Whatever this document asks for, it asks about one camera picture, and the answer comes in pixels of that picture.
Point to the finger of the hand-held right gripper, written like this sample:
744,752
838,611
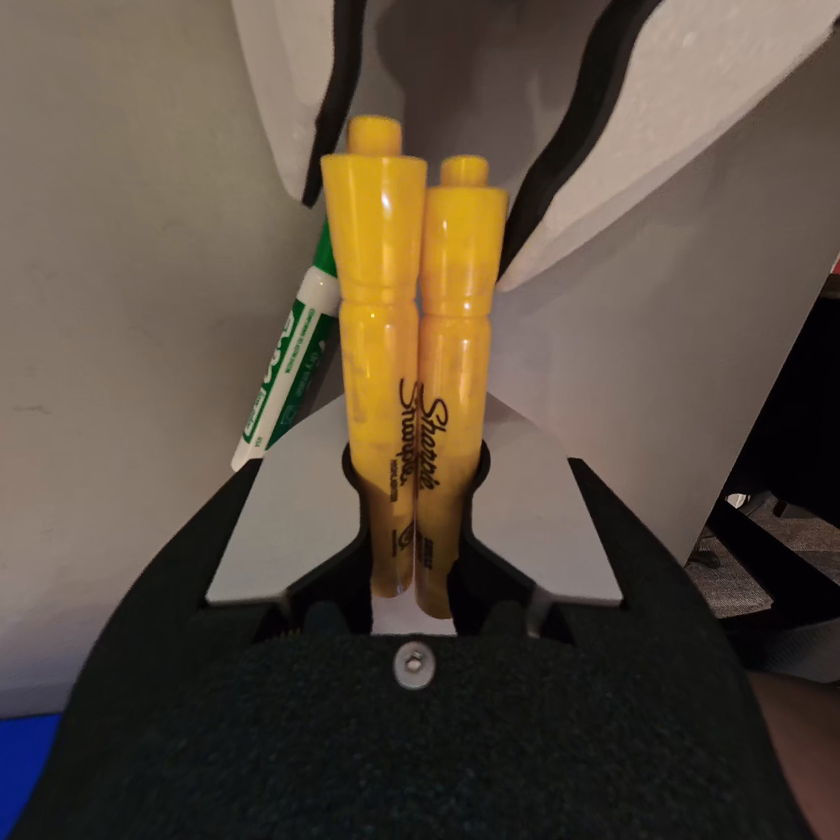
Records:
282,65
689,79

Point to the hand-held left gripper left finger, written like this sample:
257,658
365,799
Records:
282,525

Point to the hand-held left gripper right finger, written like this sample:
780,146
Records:
544,525

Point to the green whiteboard marker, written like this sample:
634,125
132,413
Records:
289,367

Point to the yellow highlighter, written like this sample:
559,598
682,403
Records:
459,295
374,295

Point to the white desk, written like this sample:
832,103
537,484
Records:
131,262

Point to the person's leg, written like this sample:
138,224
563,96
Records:
807,754

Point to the blue box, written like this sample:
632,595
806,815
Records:
26,774

